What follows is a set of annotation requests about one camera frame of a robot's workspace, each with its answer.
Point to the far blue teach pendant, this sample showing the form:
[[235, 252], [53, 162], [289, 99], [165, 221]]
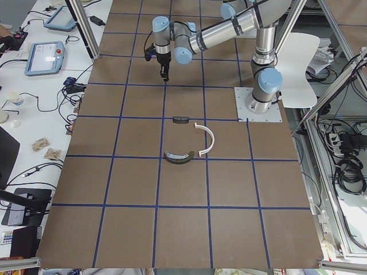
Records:
[[61, 20]]

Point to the blue teach pendant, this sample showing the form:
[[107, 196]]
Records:
[[45, 58], [61, 20]]

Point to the black power adapter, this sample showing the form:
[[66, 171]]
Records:
[[96, 20]]

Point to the black brake pad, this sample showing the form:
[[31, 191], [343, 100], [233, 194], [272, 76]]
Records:
[[180, 119]]

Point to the green curved brake shoe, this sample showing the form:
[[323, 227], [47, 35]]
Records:
[[178, 159]]

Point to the white curved plastic arc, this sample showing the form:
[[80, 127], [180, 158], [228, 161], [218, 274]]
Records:
[[210, 139]]

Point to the near blue teach pendant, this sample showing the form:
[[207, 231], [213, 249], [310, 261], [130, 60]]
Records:
[[45, 58]]

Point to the white plastic chair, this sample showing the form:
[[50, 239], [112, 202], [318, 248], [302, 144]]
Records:
[[293, 60]]

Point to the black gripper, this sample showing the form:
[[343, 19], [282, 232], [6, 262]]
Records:
[[163, 59]]

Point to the white paper cup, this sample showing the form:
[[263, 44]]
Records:
[[15, 97]]

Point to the aluminium frame post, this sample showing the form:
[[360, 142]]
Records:
[[79, 16]]

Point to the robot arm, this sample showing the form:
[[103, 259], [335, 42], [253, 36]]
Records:
[[250, 23]]

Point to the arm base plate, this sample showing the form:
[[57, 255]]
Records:
[[250, 110]]

